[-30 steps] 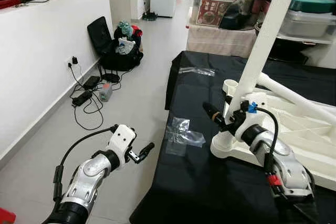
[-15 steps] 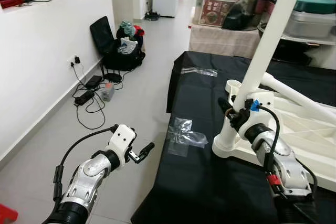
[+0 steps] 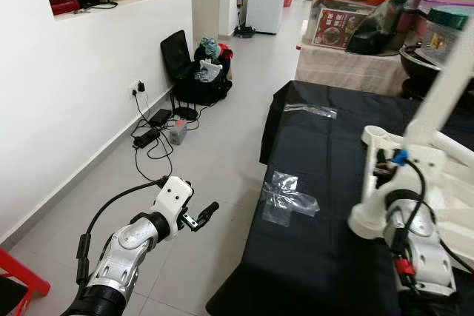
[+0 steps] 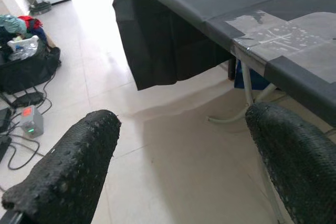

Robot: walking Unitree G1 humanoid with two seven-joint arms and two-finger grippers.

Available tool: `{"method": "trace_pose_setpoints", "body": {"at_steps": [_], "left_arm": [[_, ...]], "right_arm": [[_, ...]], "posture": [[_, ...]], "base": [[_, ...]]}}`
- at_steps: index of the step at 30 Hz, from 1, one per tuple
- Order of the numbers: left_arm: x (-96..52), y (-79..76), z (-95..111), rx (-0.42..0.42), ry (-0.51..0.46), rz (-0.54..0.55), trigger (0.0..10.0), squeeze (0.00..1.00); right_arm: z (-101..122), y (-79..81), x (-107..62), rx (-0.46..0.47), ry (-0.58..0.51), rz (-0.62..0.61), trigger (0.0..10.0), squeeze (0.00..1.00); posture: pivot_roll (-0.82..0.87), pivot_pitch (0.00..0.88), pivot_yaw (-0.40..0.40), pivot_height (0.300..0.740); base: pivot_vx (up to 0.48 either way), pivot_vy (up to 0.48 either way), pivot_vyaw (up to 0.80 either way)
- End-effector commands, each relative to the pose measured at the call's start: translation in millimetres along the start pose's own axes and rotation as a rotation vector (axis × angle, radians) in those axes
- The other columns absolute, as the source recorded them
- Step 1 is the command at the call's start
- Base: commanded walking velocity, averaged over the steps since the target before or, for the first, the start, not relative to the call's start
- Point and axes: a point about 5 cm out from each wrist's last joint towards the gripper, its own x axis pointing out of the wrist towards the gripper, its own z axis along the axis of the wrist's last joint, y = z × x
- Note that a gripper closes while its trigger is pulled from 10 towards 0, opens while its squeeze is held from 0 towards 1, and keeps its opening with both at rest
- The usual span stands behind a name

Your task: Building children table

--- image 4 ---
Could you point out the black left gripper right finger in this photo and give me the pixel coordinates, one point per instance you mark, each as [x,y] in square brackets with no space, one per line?
[302,166]

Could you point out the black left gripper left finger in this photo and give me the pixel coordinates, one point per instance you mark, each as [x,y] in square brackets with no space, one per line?
[68,171]

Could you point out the grey box device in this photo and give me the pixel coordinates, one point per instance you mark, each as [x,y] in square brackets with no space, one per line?
[32,121]

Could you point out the black power adapter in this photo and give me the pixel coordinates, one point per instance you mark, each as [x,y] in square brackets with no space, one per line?
[4,146]
[4,119]

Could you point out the blue fabric item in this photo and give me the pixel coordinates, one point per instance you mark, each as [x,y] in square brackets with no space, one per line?
[258,81]

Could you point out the black fabric bag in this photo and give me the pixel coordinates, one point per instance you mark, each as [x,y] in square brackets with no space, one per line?
[26,72]

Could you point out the clear tape cross patch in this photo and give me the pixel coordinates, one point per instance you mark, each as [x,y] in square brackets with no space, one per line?
[288,37]

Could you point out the white plastic wrapper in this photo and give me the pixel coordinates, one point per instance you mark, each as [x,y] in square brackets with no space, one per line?
[23,44]

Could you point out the red cloth item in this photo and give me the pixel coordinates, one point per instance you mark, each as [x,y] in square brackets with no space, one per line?
[29,20]

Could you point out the small black floor item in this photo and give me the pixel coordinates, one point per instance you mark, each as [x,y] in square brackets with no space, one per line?
[39,7]

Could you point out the metal table frame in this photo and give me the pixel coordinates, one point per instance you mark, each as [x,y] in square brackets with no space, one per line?
[248,87]

